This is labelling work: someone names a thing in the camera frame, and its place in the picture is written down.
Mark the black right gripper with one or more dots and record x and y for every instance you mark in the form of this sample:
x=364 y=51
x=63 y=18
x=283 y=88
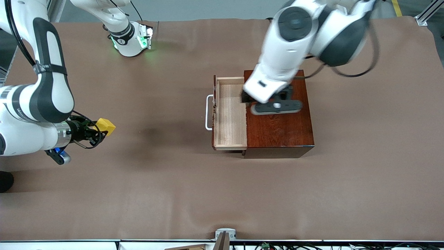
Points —
x=78 y=130

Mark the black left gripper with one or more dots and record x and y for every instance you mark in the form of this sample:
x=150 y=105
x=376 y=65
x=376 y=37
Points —
x=285 y=94

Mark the yellow block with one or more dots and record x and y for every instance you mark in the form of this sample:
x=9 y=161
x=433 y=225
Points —
x=107 y=125

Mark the light wood drawer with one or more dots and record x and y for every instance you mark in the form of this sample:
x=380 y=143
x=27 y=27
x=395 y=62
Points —
x=230 y=118

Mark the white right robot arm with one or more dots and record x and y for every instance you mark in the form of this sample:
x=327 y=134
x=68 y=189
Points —
x=45 y=100

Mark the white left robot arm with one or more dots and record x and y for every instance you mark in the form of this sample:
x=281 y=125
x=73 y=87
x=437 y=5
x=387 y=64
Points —
x=291 y=45

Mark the dark brown wooden cabinet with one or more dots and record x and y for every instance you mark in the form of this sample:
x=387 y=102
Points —
x=277 y=132

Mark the brown table mat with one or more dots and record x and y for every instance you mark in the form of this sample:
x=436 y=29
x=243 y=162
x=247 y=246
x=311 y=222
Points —
x=156 y=191

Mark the black shoe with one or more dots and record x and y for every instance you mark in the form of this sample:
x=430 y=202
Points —
x=5 y=181

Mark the brown wooden board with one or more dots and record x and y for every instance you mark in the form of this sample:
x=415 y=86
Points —
x=190 y=247

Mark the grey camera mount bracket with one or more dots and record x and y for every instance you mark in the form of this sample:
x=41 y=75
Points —
x=225 y=233

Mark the aluminium frame profile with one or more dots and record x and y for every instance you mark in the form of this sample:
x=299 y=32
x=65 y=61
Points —
x=425 y=17

